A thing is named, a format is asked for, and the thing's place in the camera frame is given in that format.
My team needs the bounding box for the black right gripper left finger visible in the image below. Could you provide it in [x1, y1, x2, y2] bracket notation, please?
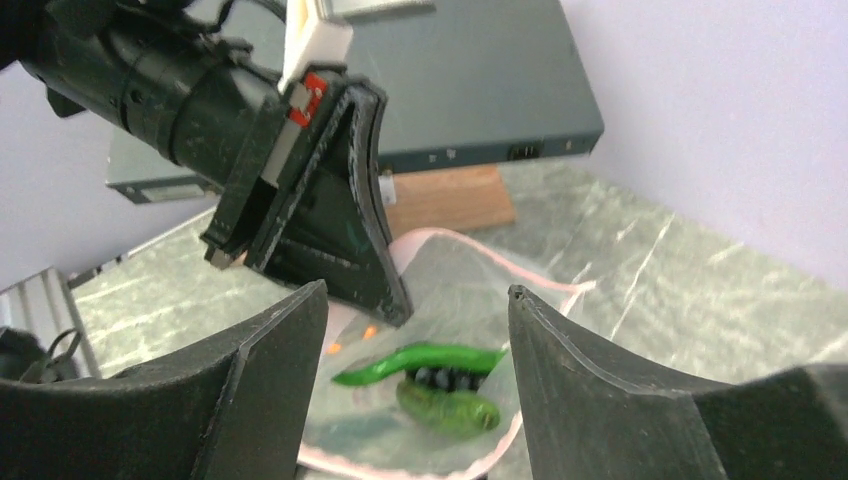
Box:
[1, 281, 328, 479]

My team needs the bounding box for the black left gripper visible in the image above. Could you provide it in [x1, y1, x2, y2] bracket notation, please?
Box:
[122, 59, 413, 326]

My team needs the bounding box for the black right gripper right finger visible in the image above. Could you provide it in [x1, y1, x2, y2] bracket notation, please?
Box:
[508, 285, 847, 479]

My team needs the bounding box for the black grape bunch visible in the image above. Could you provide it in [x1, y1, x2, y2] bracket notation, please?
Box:
[405, 367, 488, 392]

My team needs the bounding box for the clear zip top bag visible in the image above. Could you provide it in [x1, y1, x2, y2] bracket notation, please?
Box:
[298, 228, 594, 479]

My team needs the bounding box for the green chili pepper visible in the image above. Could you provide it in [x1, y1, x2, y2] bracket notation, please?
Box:
[332, 342, 507, 387]

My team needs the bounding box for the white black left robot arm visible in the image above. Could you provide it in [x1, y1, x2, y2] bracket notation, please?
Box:
[21, 1, 413, 326]

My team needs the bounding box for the wooden block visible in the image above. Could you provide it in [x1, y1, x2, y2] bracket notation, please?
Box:
[379, 165, 516, 237]

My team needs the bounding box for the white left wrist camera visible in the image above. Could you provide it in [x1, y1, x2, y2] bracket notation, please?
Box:
[277, 0, 435, 93]

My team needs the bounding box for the dark flat network switch box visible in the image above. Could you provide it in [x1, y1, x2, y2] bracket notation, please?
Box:
[105, 0, 605, 205]

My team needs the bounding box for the aluminium frame rail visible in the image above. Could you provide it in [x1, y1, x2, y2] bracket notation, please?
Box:
[1, 267, 101, 378]

